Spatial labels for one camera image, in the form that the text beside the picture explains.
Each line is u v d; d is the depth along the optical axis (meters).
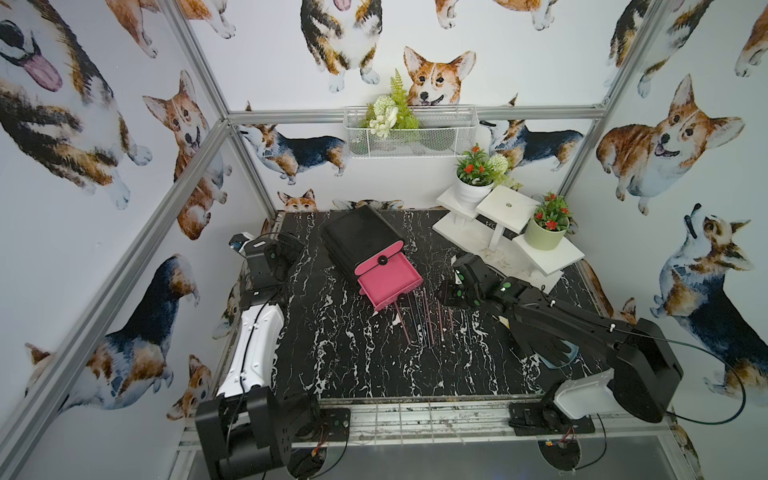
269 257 0.61
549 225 0.82
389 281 0.92
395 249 0.90
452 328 0.90
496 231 1.01
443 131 0.93
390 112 0.79
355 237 1.18
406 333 0.89
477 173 0.91
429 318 0.92
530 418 0.74
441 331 0.90
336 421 0.75
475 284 0.63
